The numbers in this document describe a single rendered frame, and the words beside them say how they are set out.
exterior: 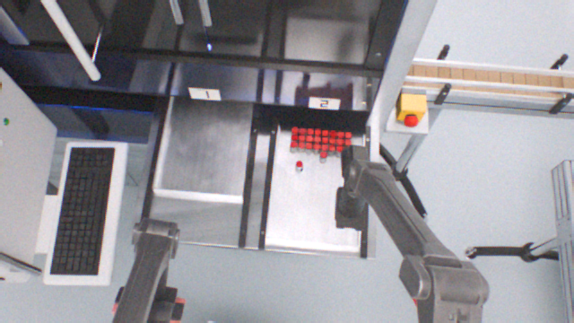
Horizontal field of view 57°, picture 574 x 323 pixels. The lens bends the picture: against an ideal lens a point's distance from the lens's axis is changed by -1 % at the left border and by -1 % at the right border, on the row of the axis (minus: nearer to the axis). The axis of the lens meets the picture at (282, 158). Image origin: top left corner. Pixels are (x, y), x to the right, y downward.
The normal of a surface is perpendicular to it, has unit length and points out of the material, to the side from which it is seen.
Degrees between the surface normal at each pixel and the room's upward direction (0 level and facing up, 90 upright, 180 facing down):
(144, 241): 41
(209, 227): 0
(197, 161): 0
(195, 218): 0
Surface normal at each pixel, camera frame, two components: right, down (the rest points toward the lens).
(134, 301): 0.21, -0.86
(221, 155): 0.00, -0.37
